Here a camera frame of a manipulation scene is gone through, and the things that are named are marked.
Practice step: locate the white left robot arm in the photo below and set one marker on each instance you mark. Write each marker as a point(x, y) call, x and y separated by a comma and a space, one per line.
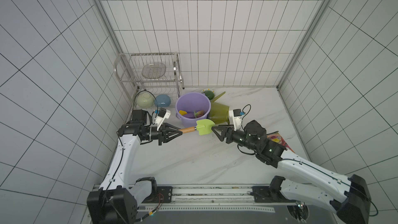
point(121, 174)

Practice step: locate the yellow toy shovel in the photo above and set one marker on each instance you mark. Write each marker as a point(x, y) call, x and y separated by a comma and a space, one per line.
point(181, 112)

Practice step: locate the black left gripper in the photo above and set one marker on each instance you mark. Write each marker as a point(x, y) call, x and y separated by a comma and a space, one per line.
point(160, 134)

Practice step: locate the metal base rail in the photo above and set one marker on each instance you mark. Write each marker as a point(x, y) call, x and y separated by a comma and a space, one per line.
point(224, 197)

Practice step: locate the pale green ceramic bowl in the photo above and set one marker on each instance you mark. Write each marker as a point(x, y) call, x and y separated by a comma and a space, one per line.
point(145, 100)

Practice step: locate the blue ceramic bowl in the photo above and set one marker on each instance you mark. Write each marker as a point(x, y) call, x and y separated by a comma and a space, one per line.
point(162, 100)

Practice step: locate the olive green watering can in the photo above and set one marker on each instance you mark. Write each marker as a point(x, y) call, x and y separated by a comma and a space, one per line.
point(219, 113)

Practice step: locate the glass plate on rack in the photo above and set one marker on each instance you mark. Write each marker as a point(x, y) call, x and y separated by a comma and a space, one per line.
point(154, 70)

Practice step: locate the bright green trowel yellow handle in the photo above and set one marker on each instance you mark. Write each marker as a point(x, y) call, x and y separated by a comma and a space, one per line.
point(199, 114)

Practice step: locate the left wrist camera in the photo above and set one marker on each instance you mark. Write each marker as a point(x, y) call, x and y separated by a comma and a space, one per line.
point(160, 116)

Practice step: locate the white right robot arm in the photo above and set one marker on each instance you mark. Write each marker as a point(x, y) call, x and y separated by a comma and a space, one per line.
point(306, 183)

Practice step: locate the purple toy shovel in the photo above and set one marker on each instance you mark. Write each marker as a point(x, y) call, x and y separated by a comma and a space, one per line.
point(189, 115)

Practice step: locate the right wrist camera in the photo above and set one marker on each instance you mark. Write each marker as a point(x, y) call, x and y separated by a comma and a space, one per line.
point(236, 115)

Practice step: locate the small floral bowl green inside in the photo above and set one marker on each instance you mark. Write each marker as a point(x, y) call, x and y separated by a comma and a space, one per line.
point(211, 95)

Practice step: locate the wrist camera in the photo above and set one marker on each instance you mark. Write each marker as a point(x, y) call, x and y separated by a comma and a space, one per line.
point(160, 116)
point(236, 115)

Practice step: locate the steel dish rack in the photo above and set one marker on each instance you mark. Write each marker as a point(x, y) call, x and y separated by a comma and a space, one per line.
point(128, 71)

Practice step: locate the orange snack packet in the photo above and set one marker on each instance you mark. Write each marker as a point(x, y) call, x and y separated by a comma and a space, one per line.
point(277, 138)

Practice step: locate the light green trowel wooden handle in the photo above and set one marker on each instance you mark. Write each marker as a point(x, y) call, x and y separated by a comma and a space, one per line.
point(203, 127)

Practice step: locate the purple plastic bucket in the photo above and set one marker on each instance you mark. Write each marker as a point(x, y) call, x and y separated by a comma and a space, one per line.
point(192, 102)

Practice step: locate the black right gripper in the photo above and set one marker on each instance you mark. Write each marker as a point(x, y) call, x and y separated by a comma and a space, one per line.
point(230, 135)

